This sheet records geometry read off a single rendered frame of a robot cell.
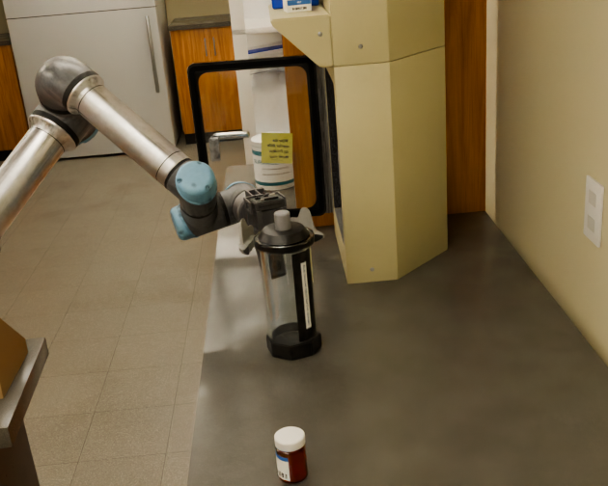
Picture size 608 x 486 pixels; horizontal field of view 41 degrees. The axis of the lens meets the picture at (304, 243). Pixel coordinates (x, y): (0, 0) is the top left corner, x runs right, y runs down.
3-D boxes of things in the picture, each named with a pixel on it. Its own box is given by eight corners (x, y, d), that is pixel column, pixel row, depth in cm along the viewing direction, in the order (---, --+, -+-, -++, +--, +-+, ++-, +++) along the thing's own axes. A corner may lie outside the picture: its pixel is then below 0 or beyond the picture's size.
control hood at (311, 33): (321, 43, 188) (318, -1, 185) (333, 67, 158) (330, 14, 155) (272, 48, 188) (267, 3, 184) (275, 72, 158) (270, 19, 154)
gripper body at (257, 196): (248, 203, 149) (234, 191, 160) (254, 248, 152) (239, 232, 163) (288, 197, 151) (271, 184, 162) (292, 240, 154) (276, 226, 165)
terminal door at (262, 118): (327, 215, 203) (315, 54, 188) (207, 223, 205) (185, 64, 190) (327, 214, 203) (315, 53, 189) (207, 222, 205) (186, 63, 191)
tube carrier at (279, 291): (330, 347, 148) (322, 239, 140) (274, 361, 146) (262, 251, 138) (312, 323, 158) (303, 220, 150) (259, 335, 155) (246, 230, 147)
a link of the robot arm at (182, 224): (165, 194, 163) (216, 176, 165) (170, 217, 173) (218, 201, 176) (178, 227, 160) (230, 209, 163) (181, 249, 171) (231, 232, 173)
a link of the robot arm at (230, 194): (224, 220, 177) (260, 207, 179) (234, 231, 167) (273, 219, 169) (213, 186, 175) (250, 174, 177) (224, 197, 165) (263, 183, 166)
